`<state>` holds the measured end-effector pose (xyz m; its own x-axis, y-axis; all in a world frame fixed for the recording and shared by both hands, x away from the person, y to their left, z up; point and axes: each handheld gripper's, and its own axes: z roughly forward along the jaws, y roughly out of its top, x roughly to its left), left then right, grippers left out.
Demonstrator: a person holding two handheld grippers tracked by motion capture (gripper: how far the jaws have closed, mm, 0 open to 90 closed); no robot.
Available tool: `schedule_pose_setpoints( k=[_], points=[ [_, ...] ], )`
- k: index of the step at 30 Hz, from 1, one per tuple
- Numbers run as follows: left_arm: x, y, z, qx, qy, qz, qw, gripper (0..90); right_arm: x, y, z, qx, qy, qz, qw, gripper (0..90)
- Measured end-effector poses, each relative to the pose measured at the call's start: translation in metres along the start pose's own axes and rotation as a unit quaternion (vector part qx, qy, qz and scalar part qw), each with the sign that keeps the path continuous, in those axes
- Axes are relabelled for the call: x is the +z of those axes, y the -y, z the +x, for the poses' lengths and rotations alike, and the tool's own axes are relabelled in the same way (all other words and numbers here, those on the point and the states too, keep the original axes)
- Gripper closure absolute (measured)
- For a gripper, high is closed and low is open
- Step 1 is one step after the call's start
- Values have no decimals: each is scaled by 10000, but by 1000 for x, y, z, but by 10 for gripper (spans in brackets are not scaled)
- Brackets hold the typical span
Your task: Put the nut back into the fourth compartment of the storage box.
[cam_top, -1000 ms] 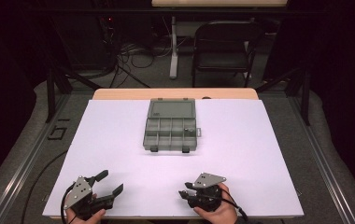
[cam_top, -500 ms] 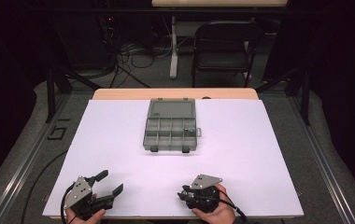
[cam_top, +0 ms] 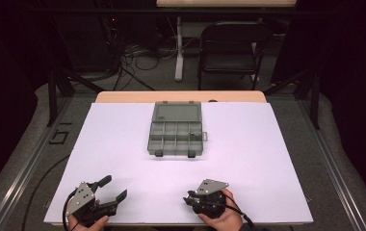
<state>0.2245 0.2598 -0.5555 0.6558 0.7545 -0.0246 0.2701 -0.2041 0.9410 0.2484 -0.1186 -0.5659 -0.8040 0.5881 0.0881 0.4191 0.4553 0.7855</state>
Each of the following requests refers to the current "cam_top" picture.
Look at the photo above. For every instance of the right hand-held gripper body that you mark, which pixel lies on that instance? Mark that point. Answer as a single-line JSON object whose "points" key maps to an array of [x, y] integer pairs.
{"points": [[211, 202]]}

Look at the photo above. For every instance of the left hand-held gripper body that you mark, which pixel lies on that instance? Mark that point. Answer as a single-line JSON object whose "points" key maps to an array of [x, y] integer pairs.
{"points": [[81, 200]]}

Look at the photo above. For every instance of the silver hex nut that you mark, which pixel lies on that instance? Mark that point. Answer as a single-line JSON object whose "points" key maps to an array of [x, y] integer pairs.
{"points": [[191, 135], [197, 134]]}

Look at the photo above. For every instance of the grey transparent compartment box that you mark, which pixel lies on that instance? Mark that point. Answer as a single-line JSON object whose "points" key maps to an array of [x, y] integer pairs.
{"points": [[176, 134]]}

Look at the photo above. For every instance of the person's left hand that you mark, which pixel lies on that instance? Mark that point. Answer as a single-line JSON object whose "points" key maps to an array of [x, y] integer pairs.
{"points": [[84, 227]]}

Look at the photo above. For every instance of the person's right hand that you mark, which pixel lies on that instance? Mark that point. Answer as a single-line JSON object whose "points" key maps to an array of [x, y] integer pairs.
{"points": [[230, 221]]}

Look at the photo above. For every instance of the white sheet table cover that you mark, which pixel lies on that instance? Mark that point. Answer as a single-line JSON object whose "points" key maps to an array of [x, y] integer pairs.
{"points": [[242, 166]]}

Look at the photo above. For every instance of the black metal stand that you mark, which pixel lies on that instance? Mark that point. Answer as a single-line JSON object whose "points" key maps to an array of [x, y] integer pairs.
{"points": [[315, 99], [53, 96]]}

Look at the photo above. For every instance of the black folding chair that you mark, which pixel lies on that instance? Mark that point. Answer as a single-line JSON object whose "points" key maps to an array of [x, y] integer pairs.
{"points": [[232, 48]]}

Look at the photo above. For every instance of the aluminium floor rail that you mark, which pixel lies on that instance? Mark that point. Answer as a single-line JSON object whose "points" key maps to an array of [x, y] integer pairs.
{"points": [[335, 170], [27, 170]]}

